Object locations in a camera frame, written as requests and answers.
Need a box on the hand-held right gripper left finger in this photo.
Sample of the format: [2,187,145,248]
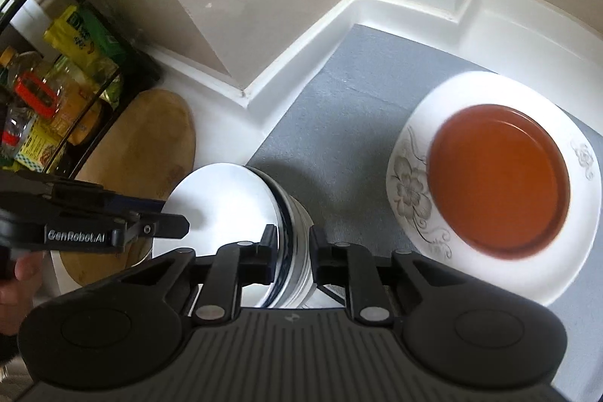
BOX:
[126,223,280,323]

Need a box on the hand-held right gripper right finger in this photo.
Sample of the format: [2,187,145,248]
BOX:
[308,226,463,324]

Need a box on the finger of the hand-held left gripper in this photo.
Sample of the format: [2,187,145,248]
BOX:
[123,214,191,253]
[110,193,167,217]

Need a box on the plain white bowl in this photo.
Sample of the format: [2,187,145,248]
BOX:
[282,190,315,309]

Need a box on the white bowl blue pattern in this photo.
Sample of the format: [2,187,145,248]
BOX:
[152,164,290,309]

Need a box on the brown round plate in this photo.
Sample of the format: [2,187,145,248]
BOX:
[426,104,572,261]

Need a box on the white square floral plate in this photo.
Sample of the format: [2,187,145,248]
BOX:
[386,71,603,308]

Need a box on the person's left hand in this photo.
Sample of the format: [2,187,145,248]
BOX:
[0,249,46,338]

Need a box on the round wooden cutting board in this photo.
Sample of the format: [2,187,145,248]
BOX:
[59,89,197,288]

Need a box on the yellow checkered package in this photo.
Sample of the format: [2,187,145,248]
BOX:
[14,119,67,173]

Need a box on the clear bottle red cap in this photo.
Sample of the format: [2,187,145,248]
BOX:
[0,101,35,162]

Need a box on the yellow oil jar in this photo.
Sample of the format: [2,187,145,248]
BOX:
[52,58,105,145]

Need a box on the grey mat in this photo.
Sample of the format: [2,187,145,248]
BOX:
[247,24,603,318]

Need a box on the yellow capped bottle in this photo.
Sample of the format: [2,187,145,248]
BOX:
[0,46,43,87]

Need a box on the yellow green snack bag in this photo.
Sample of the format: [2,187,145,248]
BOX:
[44,3,126,111]

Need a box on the black wire rack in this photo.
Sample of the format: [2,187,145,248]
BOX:
[0,0,162,177]

